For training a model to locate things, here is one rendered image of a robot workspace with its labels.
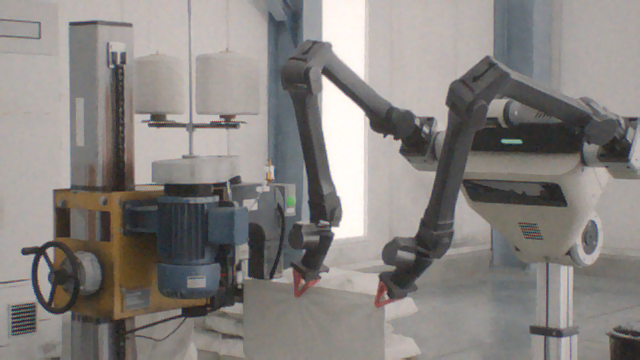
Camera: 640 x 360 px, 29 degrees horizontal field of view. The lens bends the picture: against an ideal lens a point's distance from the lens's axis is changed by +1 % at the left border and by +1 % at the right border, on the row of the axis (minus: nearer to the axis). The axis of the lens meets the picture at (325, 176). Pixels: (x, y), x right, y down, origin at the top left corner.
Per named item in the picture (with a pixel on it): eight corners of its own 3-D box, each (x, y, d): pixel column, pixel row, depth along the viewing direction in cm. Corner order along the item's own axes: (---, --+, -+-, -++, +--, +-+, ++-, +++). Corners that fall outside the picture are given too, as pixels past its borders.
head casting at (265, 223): (284, 277, 344) (285, 174, 342) (223, 287, 325) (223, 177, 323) (210, 268, 363) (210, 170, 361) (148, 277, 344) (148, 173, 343)
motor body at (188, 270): (232, 295, 299) (232, 195, 297) (187, 302, 287) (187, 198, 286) (189, 289, 308) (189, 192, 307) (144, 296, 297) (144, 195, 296)
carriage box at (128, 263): (212, 304, 321) (212, 186, 319) (112, 321, 295) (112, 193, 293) (149, 295, 337) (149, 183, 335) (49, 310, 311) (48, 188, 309)
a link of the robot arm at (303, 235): (344, 207, 311) (320, 201, 317) (313, 206, 303) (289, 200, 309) (338, 252, 312) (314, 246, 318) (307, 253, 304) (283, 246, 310)
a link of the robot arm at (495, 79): (500, 65, 258) (476, 43, 265) (464, 117, 262) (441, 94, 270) (624, 122, 286) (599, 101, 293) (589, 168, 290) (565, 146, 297)
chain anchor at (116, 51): (131, 67, 301) (130, 42, 301) (115, 67, 298) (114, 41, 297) (123, 68, 303) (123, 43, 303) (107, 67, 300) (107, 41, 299)
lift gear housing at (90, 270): (102, 296, 299) (102, 252, 298) (84, 299, 294) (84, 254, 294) (75, 292, 305) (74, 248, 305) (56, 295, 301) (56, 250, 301)
